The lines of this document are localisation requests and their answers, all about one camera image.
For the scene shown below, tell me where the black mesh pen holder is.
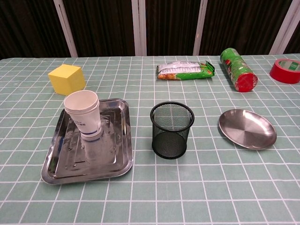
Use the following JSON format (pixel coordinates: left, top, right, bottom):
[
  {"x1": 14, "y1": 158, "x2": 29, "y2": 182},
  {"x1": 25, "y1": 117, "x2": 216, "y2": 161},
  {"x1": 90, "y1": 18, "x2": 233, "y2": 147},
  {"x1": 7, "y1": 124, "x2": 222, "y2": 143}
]
[{"x1": 150, "y1": 101, "x2": 195, "y2": 160}]

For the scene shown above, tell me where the white paper cup stack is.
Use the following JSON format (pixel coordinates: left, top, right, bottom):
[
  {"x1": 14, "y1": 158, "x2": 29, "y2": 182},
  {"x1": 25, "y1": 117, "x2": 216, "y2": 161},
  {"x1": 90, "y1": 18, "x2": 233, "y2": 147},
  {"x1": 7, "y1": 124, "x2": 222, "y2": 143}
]
[{"x1": 63, "y1": 90, "x2": 103, "y2": 142}]

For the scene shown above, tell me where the green snack packet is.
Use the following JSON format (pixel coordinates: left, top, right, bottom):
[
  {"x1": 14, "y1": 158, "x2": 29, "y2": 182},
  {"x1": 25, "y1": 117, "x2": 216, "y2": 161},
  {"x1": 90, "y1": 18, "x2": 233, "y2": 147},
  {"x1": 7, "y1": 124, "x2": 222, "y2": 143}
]
[{"x1": 156, "y1": 60, "x2": 216, "y2": 81}]

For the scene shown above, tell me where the rectangular steel tray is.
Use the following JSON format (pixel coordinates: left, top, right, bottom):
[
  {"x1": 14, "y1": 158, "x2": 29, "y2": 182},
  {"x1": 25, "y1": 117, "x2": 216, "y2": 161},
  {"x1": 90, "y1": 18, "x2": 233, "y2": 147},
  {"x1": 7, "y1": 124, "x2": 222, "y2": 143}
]
[{"x1": 41, "y1": 98, "x2": 134, "y2": 186}]

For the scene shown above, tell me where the green checked tablecloth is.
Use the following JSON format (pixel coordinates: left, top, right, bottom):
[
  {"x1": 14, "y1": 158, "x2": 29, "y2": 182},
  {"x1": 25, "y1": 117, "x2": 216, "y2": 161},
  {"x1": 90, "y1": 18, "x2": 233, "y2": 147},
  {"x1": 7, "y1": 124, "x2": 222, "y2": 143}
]
[{"x1": 0, "y1": 55, "x2": 300, "y2": 225}]

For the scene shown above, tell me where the yellow cube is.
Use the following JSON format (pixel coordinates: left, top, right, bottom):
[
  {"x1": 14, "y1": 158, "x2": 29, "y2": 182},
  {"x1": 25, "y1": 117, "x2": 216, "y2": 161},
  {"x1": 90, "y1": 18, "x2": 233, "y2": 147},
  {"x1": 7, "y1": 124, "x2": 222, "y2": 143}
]
[{"x1": 47, "y1": 64, "x2": 86, "y2": 97}]

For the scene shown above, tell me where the green chips can red lid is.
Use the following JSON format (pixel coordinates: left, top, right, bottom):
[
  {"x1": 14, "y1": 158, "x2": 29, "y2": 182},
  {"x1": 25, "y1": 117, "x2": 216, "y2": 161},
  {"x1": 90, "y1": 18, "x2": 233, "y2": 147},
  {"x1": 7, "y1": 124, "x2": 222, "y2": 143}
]
[{"x1": 219, "y1": 47, "x2": 258, "y2": 93}]

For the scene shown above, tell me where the round steel plate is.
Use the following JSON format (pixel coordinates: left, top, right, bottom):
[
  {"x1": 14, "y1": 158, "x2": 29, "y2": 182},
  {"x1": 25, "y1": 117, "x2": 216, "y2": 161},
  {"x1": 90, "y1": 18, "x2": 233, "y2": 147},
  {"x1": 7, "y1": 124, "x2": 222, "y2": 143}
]
[{"x1": 218, "y1": 109, "x2": 278, "y2": 150}]

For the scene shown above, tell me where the red tape roll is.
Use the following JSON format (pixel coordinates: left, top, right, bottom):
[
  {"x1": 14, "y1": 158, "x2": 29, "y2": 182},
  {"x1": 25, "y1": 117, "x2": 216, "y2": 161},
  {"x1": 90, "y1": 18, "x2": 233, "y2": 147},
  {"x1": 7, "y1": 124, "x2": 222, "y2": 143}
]
[{"x1": 269, "y1": 59, "x2": 300, "y2": 84}]

